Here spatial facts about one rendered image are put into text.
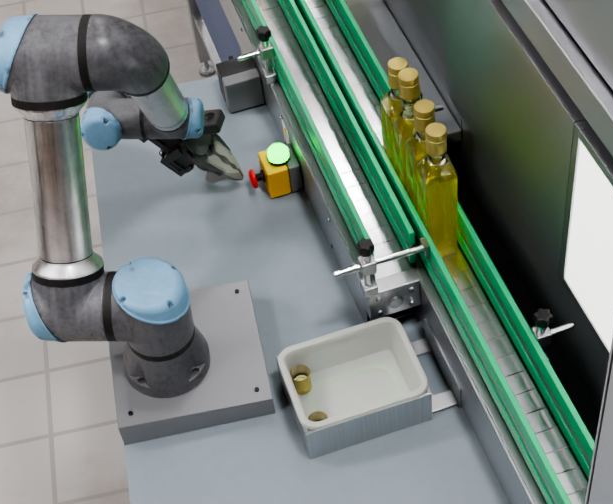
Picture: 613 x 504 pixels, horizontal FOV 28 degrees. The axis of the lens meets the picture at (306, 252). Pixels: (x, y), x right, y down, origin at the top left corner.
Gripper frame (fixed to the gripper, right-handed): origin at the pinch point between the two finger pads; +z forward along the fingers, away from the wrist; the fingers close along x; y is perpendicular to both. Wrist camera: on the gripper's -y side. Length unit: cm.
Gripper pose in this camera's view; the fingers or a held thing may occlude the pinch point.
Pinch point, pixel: (239, 172)
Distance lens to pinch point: 242.2
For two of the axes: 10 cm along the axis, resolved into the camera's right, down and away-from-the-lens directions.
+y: -6.2, 3.9, 6.8
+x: -2.1, 7.5, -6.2
